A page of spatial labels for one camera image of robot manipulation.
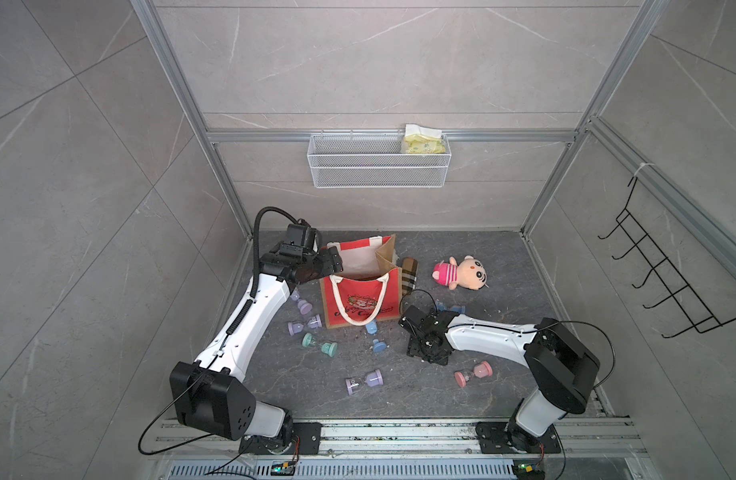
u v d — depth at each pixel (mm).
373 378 799
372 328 903
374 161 1009
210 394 394
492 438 730
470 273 979
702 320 582
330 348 855
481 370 819
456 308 958
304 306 948
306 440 733
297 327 915
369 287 783
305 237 608
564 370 449
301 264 563
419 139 859
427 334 648
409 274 1036
